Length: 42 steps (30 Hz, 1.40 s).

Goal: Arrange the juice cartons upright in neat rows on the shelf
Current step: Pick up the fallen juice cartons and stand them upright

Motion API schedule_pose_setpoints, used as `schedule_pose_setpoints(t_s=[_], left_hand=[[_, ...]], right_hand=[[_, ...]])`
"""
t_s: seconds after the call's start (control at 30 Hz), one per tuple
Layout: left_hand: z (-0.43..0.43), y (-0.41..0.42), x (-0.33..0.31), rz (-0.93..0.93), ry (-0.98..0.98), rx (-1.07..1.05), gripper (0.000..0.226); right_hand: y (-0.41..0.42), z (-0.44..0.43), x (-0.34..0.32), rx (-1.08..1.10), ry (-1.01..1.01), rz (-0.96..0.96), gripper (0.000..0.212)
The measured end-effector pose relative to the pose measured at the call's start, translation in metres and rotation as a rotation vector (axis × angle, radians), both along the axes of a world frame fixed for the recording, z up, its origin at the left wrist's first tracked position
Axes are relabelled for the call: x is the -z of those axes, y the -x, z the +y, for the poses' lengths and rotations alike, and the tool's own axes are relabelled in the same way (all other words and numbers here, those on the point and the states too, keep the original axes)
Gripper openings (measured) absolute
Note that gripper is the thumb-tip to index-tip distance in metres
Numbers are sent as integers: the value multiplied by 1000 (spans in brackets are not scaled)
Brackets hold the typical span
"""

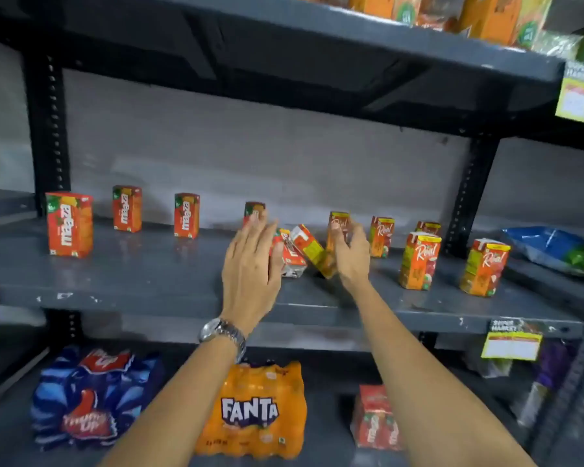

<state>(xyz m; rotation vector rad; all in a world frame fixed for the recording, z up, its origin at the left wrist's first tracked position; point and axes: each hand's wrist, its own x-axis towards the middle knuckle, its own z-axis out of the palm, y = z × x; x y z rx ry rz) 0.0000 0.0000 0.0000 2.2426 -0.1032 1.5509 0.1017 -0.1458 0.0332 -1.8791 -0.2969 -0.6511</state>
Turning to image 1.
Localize person's left hand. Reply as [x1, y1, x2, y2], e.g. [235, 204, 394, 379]
[221, 208, 285, 334]

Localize person's right hand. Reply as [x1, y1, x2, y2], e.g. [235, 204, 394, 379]
[328, 221, 371, 295]

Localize person's right forearm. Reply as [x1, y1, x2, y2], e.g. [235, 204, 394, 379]
[341, 281, 538, 467]

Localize person's left forearm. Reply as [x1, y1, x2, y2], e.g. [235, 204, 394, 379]
[99, 330, 239, 467]

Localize red and white juice carton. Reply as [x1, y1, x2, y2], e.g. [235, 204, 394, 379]
[272, 228, 308, 279]

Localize silver metal wristwatch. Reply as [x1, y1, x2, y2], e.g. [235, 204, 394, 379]
[198, 318, 248, 364]

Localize dark grey metal shelving rack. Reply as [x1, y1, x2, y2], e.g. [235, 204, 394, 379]
[0, 0, 584, 467]

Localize orange wrapped soda bottle pack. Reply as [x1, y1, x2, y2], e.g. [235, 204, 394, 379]
[195, 362, 308, 461]

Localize red wrapped juice carton pack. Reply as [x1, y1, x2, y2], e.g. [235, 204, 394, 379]
[350, 384, 404, 452]

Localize white plastic bag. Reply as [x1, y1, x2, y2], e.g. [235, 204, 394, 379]
[465, 349, 514, 380]

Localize blue plastic snack bag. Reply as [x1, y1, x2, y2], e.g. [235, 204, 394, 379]
[500, 226, 584, 278]

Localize yellow shelf price label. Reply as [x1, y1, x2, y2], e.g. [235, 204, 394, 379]
[481, 319, 543, 362]
[555, 61, 584, 127]

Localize large red juice carton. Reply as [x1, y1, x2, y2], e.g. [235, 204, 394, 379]
[46, 191, 94, 259]

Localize blue wrapped soda bottle pack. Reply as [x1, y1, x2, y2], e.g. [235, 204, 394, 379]
[30, 346, 165, 452]

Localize tall orange juice carton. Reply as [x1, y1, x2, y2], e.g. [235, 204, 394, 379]
[349, 0, 422, 26]
[459, 0, 554, 50]

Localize purple plastic packet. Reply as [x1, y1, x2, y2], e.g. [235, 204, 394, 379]
[511, 339, 577, 428]

